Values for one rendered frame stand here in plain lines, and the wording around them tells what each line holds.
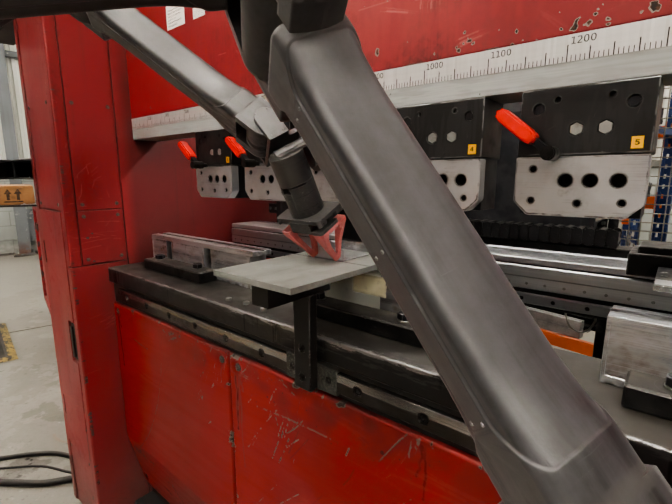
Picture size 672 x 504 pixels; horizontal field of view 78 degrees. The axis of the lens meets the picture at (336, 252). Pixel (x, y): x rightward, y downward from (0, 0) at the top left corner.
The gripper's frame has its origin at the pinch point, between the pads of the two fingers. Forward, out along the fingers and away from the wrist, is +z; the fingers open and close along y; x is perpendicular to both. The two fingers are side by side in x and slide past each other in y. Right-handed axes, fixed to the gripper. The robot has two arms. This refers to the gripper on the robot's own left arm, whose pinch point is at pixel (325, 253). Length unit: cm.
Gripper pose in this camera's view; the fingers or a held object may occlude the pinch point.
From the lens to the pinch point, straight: 74.4
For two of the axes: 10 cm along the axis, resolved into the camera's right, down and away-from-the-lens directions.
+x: -5.8, 5.8, -5.7
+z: 3.1, 8.1, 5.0
